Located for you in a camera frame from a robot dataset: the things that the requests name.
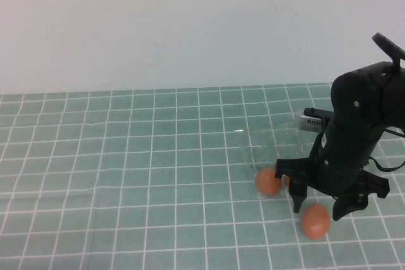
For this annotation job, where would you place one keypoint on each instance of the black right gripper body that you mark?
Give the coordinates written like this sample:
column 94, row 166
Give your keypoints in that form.
column 345, row 156

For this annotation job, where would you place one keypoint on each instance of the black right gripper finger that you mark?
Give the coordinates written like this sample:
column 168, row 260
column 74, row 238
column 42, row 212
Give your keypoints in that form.
column 348, row 206
column 299, row 197

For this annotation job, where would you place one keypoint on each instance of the brown egg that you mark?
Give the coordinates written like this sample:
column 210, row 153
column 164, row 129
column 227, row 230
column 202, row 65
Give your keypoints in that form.
column 315, row 222
column 269, row 182
column 286, row 181

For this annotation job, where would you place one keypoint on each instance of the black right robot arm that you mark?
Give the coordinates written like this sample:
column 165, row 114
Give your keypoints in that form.
column 354, row 93

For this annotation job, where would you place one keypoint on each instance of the clear plastic egg tray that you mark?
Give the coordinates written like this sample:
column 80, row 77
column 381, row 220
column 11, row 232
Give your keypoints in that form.
column 259, row 150

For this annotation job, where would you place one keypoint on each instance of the green checkered tablecloth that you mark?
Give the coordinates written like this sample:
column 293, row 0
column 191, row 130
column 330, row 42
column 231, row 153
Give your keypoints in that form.
column 126, row 172

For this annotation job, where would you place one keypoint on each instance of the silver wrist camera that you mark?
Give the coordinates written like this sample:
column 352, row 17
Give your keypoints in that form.
column 308, row 121

